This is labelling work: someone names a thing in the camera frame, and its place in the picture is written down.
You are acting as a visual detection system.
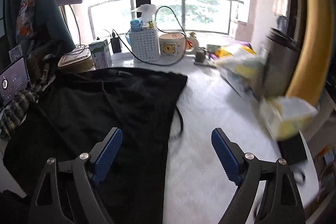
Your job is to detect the laptop with lit screen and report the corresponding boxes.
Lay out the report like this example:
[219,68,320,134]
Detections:
[1,57,29,107]

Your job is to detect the white textured bed cover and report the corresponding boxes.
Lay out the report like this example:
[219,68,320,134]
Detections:
[111,54,320,224]

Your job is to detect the plaid flannel shirt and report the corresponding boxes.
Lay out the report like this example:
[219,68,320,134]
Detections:
[1,81,42,140]

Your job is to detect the teal curtain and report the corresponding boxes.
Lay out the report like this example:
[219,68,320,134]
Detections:
[4,0,75,57]

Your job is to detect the black drawstring pants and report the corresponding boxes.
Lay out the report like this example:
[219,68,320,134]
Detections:
[3,68,187,223]

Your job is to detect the black charging cable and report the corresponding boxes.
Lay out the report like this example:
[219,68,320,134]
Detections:
[112,6,189,67]

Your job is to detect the white desk lamp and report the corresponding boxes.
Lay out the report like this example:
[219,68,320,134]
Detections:
[55,0,83,54]

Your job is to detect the black flat remote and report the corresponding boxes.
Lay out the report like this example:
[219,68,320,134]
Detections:
[277,134,307,165]

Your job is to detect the colourful snack bag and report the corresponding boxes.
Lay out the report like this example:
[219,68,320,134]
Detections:
[15,0,35,43]

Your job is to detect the black scissors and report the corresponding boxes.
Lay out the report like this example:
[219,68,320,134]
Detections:
[289,165,306,186]

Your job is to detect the white yellow plastic bag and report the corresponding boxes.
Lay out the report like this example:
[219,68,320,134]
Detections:
[212,44,264,97]

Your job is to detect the round brown lidded container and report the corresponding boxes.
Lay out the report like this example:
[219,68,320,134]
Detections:
[58,48,94,73]

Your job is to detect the yellow tissue pack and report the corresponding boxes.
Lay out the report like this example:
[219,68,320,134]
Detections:
[260,97,318,141]

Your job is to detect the blue cup in basket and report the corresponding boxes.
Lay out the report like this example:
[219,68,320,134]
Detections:
[130,19,142,32]

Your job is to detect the black power adapter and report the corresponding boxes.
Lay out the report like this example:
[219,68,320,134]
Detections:
[110,32,122,53]

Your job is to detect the bear print ceramic mug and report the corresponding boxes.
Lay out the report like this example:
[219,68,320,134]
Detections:
[159,33,199,58]

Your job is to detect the white perforated organizer basket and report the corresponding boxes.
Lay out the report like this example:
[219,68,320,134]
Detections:
[129,30,160,62]

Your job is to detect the balcony metal railing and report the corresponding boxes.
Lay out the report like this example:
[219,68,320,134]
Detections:
[88,0,244,39]

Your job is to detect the small potted cactus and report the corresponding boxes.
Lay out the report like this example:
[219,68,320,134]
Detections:
[195,48,206,63]

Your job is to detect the yellow mirror frame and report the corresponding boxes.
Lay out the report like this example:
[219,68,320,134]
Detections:
[286,0,334,105]

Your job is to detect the green white milk carton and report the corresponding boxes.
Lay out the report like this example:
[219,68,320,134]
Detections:
[88,39,112,69]

